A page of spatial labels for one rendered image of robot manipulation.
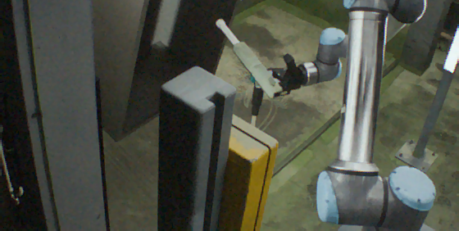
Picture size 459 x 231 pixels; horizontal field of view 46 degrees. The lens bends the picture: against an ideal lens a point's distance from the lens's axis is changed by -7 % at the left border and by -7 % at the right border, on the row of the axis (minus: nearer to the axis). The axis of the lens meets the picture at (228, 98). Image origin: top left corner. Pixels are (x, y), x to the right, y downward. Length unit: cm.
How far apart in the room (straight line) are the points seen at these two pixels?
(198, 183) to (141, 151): 224
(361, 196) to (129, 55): 91
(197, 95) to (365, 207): 109
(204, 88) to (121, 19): 135
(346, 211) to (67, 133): 80
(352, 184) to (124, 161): 148
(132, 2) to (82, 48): 73
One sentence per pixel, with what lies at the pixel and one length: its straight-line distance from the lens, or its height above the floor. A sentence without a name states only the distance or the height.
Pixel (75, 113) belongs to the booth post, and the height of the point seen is 123.
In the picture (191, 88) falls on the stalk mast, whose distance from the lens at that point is 58.
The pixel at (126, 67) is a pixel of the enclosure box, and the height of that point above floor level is 85.
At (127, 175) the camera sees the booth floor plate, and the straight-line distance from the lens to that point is 274.
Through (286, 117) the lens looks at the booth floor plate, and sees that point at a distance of 316.
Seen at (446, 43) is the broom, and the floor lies 6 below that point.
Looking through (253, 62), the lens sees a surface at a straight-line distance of 210.
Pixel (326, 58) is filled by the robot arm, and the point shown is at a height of 85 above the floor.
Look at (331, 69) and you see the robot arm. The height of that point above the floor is 80.
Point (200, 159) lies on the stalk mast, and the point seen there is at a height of 157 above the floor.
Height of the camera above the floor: 199
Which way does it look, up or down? 37 degrees down
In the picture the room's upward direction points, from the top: 7 degrees clockwise
